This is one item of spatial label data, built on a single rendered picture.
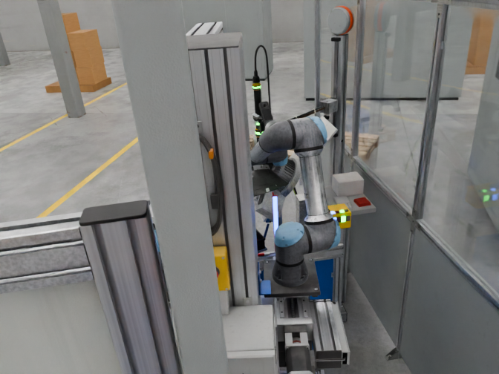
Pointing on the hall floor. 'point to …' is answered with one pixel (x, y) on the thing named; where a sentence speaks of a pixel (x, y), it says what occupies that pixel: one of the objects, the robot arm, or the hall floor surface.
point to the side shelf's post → (344, 261)
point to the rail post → (338, 280)
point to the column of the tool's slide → (337, 148)
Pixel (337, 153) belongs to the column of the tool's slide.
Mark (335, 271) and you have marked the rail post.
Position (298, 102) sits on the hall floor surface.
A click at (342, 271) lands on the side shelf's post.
